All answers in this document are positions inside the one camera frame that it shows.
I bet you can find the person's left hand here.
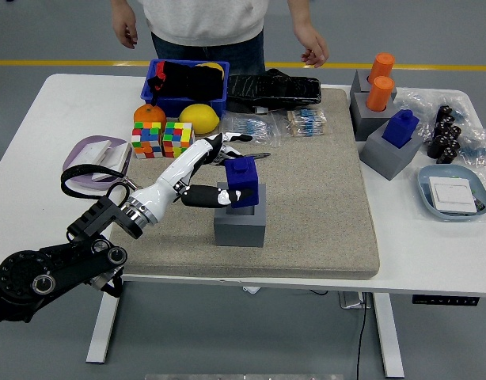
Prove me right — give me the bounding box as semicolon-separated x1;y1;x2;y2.
296;23;331;69

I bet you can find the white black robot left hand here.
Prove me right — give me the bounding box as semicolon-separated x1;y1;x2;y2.
130;133;255;226

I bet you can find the person's right hand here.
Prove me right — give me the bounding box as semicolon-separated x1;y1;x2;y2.
111;15;139;50

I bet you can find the blue square seal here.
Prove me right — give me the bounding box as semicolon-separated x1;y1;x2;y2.
382;109;420;150
223;157;260;210

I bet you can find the grey seal holder block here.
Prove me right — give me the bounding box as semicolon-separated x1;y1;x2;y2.
350;69;398;100
359;120;424;182
348;91;395;142
213;181;267;249

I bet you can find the orange cylinder seal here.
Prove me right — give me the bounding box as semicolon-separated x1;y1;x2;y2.
365;75;396;112
369;52;396;84

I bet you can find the multicoloured puzzle cube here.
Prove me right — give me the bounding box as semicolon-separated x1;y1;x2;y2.
162;121;196;160
131;121;165;160

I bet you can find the red item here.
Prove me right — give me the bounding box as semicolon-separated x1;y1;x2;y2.
154;63;167;94

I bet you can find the yellow lemon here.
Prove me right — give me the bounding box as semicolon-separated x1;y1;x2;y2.
178;104;221;135

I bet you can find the black wrapped keyboard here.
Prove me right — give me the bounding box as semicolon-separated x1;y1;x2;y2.
226;68;322;114

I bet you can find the orange fruit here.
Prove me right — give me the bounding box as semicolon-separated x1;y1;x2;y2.
133;104;168;130

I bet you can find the blue plastic bin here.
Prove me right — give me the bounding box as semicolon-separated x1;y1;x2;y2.
140;59;230;118

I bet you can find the clear bag of taped resistors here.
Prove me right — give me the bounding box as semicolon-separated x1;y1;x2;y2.
280;107;329;138

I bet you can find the black cloth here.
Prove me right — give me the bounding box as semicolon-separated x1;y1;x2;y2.
147;60;225;99

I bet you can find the person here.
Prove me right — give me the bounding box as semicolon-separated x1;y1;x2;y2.
142;0;270;76

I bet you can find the clear bag of blue resistors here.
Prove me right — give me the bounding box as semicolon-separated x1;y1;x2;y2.
218;112;282;148

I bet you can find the purple tray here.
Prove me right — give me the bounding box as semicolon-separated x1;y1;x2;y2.
63;135;133;191

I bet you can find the clear plastic bag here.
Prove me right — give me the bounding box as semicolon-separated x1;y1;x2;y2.
393;87;486;167

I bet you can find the grey-brown mat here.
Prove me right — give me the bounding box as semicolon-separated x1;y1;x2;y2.
106;87;381;280

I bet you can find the white table leg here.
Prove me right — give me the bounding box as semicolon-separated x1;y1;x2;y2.
371;292;405;378
85;279;124;364

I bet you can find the blue-grey tray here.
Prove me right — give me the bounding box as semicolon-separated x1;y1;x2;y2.
417;164;486;222

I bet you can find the grey box under table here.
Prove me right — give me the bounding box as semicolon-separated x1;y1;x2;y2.
337;291;373;310

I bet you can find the black table control panel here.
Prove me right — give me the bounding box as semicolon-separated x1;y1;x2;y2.
411;294;480;306

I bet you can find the white switch panel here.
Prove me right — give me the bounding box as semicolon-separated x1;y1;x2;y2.
66;140;112;173
91;142;132;182
427;176;478;215

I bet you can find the black cable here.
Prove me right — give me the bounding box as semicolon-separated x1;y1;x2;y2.
355;292;369;380

